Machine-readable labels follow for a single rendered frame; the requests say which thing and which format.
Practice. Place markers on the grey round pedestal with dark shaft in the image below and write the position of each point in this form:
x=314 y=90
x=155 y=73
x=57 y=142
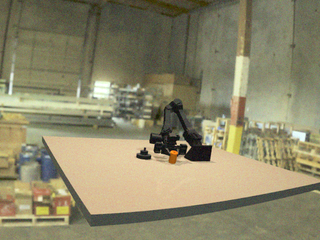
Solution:
x=143 y=154

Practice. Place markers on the orange knob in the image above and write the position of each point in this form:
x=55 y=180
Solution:
x=173 y=157

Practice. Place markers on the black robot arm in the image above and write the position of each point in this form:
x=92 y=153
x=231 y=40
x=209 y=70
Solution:
x=190 y=135

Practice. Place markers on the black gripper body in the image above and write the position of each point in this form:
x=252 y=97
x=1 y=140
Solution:
x=171 y=147

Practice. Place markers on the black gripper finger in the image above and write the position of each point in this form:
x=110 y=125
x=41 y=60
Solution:
x=165 y=150
x=178 y=149

